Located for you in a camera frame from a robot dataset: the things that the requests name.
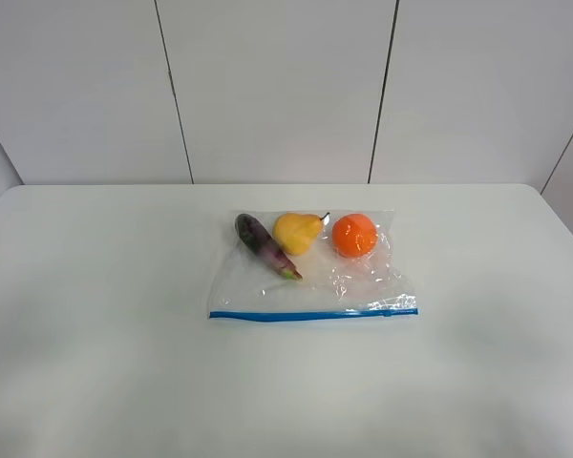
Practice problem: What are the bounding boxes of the clear zip bag blue strip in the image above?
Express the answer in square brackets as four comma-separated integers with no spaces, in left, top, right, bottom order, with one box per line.
[208,210,417,322]

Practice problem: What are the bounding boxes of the yellow pear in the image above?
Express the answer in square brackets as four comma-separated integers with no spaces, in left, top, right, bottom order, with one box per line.
[272,213,329,256]

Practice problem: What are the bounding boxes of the purple eggplant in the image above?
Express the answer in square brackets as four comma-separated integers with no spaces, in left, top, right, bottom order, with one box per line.
[235,214,303,281]

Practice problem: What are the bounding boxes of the orange fruit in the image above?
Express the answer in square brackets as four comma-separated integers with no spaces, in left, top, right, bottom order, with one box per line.
[331,213,378,258]

